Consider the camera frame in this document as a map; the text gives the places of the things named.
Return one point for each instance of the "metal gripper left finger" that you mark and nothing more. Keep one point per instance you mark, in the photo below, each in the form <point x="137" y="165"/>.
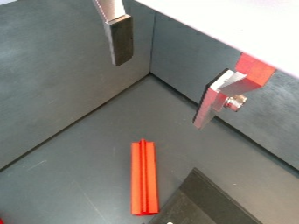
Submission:
<point x="119" y="29"/>

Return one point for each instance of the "black curved fixture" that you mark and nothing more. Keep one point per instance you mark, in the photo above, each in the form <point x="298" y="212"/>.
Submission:
<point x="201" y="203"/>

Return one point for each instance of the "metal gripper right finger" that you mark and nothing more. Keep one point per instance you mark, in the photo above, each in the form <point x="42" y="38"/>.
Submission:
<point x="224" y="92"/>

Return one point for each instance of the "red star-profile bar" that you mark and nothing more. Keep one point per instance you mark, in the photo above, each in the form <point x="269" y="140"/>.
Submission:
<point x="145" y="199"/>

